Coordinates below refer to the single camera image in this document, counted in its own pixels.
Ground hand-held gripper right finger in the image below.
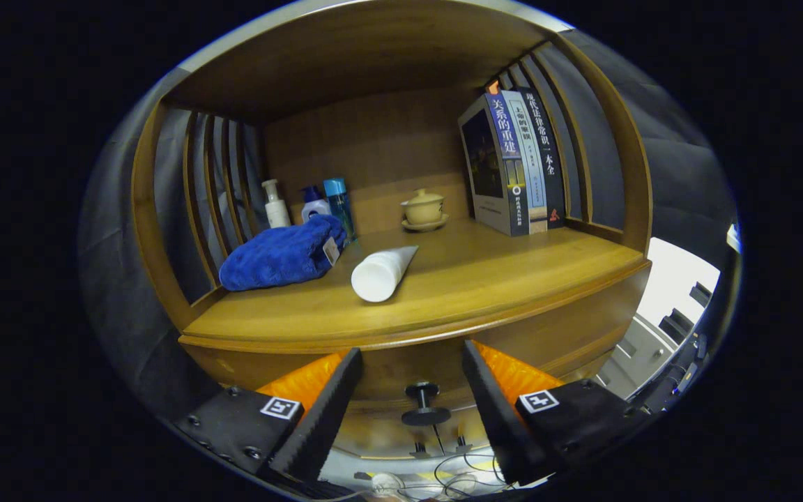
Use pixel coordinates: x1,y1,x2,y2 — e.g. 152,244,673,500
461,340,655,487

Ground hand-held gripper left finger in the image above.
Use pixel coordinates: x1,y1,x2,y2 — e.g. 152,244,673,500
174,347,364,483

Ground wooden drawer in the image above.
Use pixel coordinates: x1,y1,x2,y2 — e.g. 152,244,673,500
182,264,652,427

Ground white green cream tube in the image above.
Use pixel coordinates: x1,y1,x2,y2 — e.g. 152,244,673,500
351,245,420,303

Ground wooden countertop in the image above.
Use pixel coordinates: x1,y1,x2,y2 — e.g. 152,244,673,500
180,220,652,353

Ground wooden cabinet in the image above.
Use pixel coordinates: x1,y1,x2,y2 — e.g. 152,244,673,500
131,0,653,461

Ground folded blue towel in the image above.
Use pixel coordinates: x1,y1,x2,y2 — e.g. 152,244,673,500
219,214,348,291

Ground white bottle with blue cap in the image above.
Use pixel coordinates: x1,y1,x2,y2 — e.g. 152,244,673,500
301,185,331,224

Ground white pump bottle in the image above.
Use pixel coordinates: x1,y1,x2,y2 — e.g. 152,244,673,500
261,179,291,229

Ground clear blue bottle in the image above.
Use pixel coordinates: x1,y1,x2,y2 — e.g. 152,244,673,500
323,177,357,245

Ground white boxy appliance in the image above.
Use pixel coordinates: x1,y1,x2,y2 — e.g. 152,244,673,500
593,237,721,402

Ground beige lidded teacup with saucer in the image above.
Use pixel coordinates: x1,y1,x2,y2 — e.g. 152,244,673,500
401,188,450,233

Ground book with pale spine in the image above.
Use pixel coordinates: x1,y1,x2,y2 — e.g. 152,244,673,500
501,89,549,234

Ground book with black spine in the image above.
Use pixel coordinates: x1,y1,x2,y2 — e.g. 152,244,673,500
519,86,567,229

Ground book with blue spine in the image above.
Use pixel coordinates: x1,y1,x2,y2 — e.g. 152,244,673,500
458,92,530,237

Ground black floor cables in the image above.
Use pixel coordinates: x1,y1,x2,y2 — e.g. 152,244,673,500
353,446,507,499

